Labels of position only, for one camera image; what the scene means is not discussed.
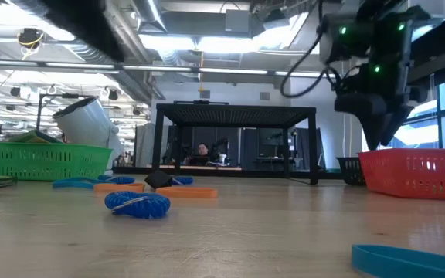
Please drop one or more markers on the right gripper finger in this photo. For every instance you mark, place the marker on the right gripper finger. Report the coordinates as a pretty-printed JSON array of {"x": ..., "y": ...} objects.
[
  {"x": 394, "y": 121},
  {"x": 375, "y": 127}
]

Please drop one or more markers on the blue rubber band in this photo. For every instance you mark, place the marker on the blue rubber band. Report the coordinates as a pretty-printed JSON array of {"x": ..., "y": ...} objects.
[
  {"x": 72, "y": 184},
  {"x": 400, "y": 264}
]

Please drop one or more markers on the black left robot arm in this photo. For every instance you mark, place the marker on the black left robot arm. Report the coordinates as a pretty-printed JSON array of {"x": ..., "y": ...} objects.
[{"x": 83, "y": 27}]

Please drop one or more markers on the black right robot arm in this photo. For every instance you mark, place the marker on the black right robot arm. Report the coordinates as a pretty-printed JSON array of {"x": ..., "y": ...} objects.
[{"x": 392, "y": 34}]

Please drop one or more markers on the black plastic basket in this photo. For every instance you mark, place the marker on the black plastic basket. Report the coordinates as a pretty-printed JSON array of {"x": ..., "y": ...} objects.
[{"x": 350, "y": 170}]

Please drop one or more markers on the red plastic basket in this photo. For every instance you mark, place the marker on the red plastic basket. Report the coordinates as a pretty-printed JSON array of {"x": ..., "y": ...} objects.
[{"x": 415, "y": 173}]

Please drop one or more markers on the black mesh shelf riser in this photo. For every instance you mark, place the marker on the black mesh shelf riser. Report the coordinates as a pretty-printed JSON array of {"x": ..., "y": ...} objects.
[{"x": 234, "y": 114}]

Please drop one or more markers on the linear ceiling light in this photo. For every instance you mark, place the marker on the linear ceiling light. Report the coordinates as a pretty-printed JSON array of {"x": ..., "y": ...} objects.
[{"x": 238, "y": 71}]

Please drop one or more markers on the grey ceiling unit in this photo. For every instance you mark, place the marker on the grey ceiling unit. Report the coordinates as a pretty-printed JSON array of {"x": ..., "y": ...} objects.
[{"x": 238, "y": 21}]

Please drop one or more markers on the person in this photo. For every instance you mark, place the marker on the person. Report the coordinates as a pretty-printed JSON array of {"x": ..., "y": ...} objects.
[{"x": 203, "y": 148}]

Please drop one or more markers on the black binder clip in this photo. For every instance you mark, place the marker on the black binder clip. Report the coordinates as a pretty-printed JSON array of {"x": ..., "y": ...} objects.
[{"x": 157, "y": 179}]

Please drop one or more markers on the white mug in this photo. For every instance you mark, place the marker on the white mug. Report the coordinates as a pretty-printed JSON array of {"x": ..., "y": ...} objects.
[{"x": 87, "y": 123}]

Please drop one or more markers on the green plastic basket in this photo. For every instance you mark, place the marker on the green plastic basket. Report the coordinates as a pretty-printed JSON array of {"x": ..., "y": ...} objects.
[{"x": 48, "y": 162}]

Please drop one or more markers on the black pole stand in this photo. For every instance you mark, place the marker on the black pole stand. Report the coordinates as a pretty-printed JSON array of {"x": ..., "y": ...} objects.
[{"x": 39, "y": 116}]

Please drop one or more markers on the silver round duct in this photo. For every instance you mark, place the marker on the silver round duct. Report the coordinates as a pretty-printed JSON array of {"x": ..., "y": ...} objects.
[{"x": 149, "y": 11}]

